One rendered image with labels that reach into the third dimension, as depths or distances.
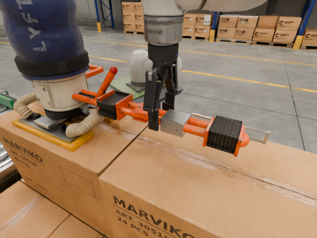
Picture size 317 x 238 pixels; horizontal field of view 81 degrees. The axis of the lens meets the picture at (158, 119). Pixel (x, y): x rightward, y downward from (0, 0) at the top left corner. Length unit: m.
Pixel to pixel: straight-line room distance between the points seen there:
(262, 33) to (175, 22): 7.26
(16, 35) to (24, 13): 0.07
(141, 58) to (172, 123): 0.94
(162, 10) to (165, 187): 0.42
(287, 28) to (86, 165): 7.44
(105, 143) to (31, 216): 0.56
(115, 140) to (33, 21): 0.42
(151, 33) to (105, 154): 0.39
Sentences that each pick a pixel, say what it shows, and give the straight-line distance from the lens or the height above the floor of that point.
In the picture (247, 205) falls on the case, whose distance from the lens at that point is 0.55.
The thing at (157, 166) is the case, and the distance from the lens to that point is 0.58.
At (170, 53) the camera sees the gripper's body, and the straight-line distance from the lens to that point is 0.45.
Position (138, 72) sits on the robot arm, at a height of 0.91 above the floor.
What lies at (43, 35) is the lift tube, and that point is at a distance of 0.66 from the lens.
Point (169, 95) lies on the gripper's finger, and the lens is 0.58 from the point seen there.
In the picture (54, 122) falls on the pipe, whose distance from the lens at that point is 0.77.
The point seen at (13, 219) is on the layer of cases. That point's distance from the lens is 1.14.
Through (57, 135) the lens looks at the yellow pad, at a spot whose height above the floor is 0.97.
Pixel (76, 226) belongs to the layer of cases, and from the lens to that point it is 0.99.
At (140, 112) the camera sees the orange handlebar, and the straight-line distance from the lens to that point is 0.54.
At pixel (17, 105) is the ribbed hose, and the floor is 1.02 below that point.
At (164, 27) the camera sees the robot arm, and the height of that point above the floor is 1.32.
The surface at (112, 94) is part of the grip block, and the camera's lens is 0.66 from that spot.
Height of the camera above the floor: 1.37
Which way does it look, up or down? 33 degrees down
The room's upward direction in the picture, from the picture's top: straight up
